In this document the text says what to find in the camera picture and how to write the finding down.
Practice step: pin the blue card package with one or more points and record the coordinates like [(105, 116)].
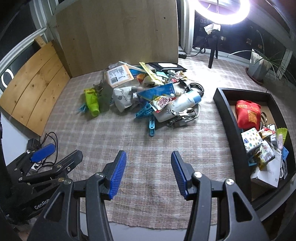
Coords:
[(152, 93)]

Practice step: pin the white bottle blue cap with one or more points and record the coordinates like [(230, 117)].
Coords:
[(186, 100)]

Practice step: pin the plaid woven table mat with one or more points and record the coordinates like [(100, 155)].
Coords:
[(148, 195)]

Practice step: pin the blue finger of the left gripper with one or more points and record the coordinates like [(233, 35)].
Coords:
[(42, 153)]

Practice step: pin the grey foil sachet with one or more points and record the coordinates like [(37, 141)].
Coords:
[(105, 97)]

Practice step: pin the potted plant grey pot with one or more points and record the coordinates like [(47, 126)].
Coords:
[(264, 60)]

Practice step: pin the black tripod stand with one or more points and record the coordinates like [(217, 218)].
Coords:
[(213, 37)]

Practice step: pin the brown cardboard back panel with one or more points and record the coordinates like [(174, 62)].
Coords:
[(95, 34)]

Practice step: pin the green tube with orange label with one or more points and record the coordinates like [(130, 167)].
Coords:
[(92, 101)]

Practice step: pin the black storage tray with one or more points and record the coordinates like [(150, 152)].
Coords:
[(255, 159)]

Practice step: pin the white paper box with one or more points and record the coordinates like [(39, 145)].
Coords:
[(269, 176)]

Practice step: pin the white plastic bag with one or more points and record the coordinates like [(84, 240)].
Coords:
[(125, 97)]

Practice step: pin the coffee mate sachet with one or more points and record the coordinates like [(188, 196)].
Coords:
[(160, 102)]

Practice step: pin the cardboard parcel with label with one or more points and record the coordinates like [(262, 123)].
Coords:
[(118, 76)]

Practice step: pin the ring light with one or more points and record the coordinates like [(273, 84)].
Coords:
[(221, 15)]

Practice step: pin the pine wood plank board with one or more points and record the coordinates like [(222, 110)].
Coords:
[(31, 95)]

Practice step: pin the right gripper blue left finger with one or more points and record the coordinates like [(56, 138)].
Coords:
[(114, 173)]

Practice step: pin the black flat wallet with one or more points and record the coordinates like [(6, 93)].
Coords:
[(165, 67)]

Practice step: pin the patterned white small box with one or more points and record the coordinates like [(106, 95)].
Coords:
[(251, 140)]

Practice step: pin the yellow ruler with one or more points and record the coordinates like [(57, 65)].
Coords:
[(153, 76)]

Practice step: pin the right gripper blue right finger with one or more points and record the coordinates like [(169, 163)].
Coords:
[(183, 175)]

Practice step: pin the blue clothes peg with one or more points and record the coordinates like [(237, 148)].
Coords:
[(151, 125)]

